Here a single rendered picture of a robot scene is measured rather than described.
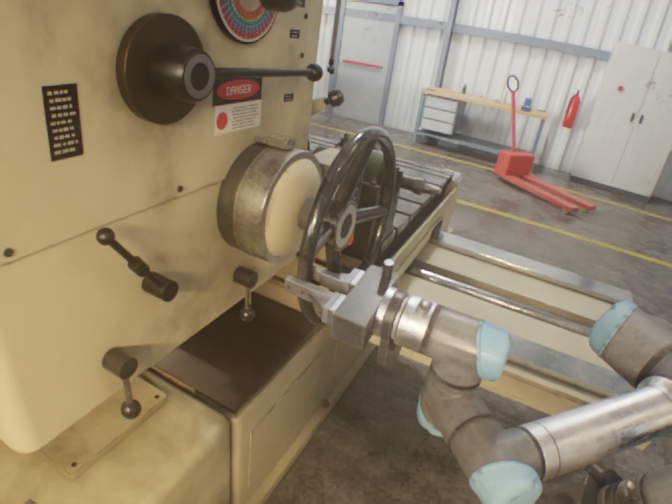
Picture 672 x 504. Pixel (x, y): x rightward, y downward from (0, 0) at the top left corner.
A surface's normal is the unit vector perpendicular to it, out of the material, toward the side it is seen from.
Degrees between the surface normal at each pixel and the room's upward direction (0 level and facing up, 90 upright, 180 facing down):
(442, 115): 90
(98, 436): 0
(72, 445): 0
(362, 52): 90
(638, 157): 90
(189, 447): 0
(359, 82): 90
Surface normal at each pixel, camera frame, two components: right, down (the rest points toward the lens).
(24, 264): 0.88, 0.32
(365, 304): 0.06, -0.81
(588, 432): 0.15, -0.58
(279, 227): 0.54, 0.52
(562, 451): 0.22, -0.28
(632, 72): -0.44, 0.36
